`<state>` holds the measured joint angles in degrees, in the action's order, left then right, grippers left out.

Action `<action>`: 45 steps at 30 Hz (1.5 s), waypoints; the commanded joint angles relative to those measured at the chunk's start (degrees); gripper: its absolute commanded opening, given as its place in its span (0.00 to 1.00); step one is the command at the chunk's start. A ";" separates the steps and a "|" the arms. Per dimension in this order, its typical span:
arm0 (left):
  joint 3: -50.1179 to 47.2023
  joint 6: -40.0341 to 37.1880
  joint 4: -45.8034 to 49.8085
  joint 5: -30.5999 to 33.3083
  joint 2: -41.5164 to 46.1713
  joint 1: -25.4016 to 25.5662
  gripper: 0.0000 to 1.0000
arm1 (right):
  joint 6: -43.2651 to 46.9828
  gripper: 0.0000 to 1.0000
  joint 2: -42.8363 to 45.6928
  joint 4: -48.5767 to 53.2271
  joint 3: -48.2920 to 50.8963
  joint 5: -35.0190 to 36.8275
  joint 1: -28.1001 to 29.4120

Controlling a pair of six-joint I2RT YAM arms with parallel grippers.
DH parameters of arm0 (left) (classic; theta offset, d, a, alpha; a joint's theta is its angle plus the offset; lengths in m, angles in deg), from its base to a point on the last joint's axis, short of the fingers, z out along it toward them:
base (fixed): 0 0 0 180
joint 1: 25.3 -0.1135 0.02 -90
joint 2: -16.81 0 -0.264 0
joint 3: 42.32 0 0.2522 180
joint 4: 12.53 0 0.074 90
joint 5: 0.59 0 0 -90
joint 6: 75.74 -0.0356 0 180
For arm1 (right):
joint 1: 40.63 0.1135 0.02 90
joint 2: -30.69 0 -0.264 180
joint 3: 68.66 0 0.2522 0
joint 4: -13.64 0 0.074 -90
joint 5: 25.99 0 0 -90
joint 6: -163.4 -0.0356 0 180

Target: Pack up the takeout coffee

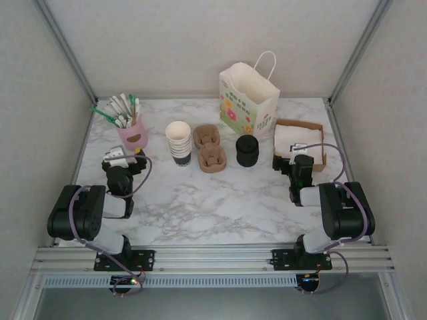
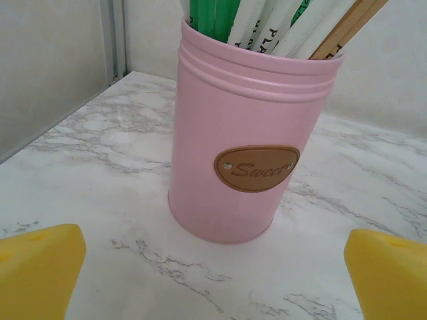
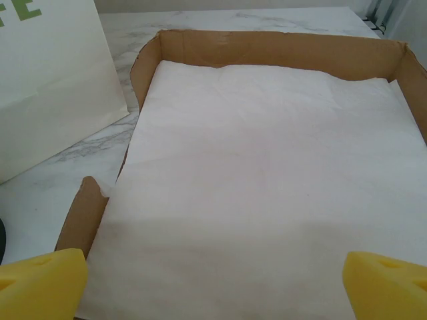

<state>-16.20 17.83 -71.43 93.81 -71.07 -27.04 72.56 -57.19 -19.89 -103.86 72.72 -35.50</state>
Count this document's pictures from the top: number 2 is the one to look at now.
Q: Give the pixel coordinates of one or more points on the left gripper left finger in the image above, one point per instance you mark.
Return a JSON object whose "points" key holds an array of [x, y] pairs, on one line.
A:
{"points": [[33, 276]]}

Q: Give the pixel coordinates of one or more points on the pink metal tin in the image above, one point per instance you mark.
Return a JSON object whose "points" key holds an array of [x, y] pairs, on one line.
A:
{"points": [[233, 116]]}

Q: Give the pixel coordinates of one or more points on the aluminium frame post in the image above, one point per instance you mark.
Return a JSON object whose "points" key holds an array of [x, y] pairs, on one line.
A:
{"points": [[115, 33]]}

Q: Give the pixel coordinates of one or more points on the green wrapped straw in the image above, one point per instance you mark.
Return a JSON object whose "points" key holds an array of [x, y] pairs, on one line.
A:
{"points": [[200, 16], [228, 16], [300, 10]]}

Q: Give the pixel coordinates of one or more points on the wooden stirrer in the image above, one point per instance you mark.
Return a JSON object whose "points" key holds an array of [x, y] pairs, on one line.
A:
{"points": [[354, 30], [341, 30]]}

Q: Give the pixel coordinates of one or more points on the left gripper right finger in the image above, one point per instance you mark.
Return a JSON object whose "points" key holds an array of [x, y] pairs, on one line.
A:
{"points": [[390, 280]]}

